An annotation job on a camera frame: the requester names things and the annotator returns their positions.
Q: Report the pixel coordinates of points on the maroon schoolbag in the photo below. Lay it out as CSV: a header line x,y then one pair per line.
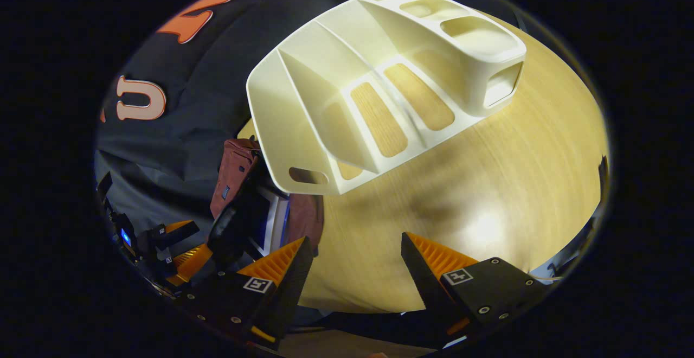
x,y
236,168

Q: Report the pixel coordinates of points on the dark blue cover book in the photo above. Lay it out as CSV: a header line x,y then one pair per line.
x,y
270,222

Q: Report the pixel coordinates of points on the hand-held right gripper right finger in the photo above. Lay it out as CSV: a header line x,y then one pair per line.
x,y
425,287

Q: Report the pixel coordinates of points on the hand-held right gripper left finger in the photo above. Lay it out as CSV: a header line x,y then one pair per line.
x,y
282,293

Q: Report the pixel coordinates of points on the cream plastic bookshelf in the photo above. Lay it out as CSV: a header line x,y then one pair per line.
x,y
368,87

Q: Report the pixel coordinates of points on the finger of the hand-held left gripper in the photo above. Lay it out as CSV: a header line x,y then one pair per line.
x,y
190,263
179,233

